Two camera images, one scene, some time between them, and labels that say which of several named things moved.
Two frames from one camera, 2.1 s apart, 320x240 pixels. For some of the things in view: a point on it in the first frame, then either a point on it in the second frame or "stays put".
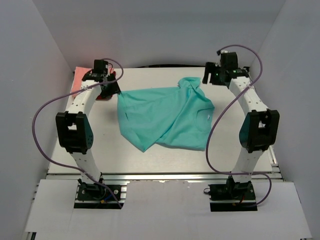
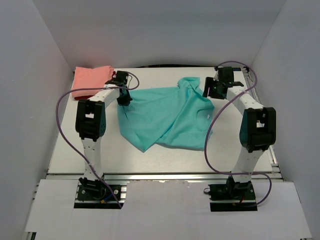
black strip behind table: x=171 y=66 stays put
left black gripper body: x=111 y=87 to x=124 y=99
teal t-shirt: x=178 y=116 stays put
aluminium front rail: x=73 y=176 stays put
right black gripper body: x=208 y=73 to x=210 y=88
